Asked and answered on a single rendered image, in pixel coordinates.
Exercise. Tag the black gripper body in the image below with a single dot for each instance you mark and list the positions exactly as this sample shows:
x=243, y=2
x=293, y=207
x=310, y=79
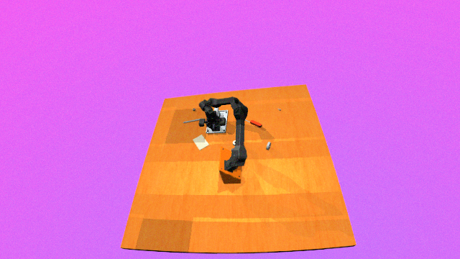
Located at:
x=212, y=120

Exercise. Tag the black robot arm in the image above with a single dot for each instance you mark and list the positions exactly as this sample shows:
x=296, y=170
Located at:
x=239, y=152

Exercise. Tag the red-handled screwdriver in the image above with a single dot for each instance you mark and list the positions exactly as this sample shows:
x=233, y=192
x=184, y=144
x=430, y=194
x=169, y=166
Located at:
x=256, y=123

